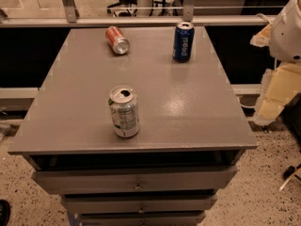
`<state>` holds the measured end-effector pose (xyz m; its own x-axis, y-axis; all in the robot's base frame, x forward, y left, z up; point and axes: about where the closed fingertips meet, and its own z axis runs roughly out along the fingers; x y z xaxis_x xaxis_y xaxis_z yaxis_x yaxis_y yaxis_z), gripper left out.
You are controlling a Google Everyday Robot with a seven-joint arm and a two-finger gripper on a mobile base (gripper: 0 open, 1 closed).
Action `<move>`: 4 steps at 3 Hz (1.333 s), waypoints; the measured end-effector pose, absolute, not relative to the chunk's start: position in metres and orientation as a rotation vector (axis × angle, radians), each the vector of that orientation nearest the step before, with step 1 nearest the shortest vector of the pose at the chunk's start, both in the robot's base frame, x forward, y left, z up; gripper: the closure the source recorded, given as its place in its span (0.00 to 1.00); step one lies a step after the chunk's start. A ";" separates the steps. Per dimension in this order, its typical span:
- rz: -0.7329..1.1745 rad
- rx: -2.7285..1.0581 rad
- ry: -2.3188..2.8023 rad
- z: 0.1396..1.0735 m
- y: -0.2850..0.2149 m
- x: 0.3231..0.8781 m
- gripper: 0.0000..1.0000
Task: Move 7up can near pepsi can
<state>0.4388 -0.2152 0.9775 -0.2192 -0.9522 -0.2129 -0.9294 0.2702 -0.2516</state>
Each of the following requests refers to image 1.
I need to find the middle grey drawer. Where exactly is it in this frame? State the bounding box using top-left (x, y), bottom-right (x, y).
top-left (61, 193), bottom-right (217, 214)

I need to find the grey drawer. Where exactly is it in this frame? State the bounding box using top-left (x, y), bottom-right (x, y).
top-left (61, 193), bottom-right (217, 214)
top-left (32, 166), bottom-right (237, 195)
top-left (79, 211), bottom-right (205, 226)

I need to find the black shoe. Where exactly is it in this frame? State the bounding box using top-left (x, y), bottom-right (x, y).
top-left (0, 200), bottom-right (10, 226)

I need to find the black white tool on floor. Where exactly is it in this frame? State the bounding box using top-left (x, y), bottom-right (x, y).
top-left (278, 164), bottom-right (301, 192)

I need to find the green white 7up can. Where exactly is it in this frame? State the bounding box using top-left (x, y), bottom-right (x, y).
top-left (108, 85), bottom-right (139, 138)

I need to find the bottom grey drawer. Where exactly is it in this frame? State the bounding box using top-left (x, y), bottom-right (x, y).
top-left (79, 211), bottom-right (205, 226)

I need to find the black office chair base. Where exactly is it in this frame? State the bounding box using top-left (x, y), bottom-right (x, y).
top-left (106, 0), bottom-right (173, 17)

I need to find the grey drawer cabinet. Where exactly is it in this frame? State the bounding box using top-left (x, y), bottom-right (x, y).
top-left (9, 27), bottom-right (256, 226)

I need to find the red soda can lying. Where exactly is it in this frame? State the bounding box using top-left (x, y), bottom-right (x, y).
top-left (105, 26), bottom-right (130, 55)

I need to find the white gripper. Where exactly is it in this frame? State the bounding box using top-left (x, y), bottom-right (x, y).
top-left (250, 0), bottom-right (301, 126)

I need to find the grey metal railing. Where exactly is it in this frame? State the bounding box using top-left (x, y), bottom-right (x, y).
top-left (0, 0), bottom-right (287, 28)

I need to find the blue pepsi can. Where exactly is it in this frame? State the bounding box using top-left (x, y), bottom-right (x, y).
top-left (173, 22), bottom-right (195, 62)

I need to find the top grey drawer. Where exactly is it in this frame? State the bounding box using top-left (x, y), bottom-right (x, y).
top-left (32, 166), bottom-right (237, 195)

